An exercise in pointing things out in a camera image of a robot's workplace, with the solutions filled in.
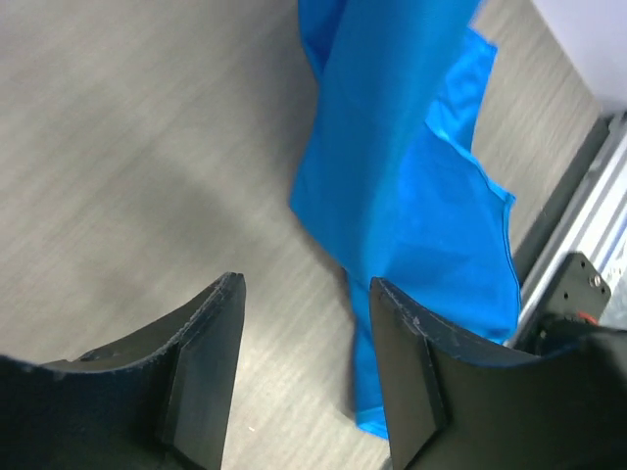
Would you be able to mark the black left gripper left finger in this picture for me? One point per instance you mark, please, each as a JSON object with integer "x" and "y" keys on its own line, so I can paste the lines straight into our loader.
{"x": 158, "y": 398}

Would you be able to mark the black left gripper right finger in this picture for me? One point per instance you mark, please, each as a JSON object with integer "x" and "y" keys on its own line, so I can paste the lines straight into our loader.
{"x": 454, "y": 400}

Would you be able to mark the blue cloth napkin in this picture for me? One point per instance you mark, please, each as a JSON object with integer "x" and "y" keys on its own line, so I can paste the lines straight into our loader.
{"x": 388, "y": 185}

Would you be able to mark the horizontal aluminium frame rail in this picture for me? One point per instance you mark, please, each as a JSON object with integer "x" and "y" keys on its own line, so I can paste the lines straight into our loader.
{"x": 581, "y": 230}

